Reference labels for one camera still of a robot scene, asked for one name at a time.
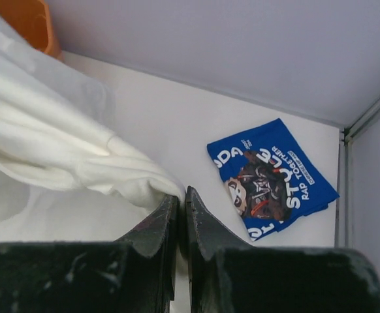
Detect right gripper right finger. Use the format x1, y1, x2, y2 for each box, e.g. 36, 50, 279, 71
185, 187, 380, 312

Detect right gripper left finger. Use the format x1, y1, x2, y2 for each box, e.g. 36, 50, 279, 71
0, 196, 179, 312

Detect white t shirt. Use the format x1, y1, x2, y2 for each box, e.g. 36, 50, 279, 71
0, 3, 186, 226

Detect blue folded t shirt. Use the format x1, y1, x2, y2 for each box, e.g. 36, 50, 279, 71
206, 119, 339, 241

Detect orange plastic basket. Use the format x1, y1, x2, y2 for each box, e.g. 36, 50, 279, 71
0, 0, 63, 62

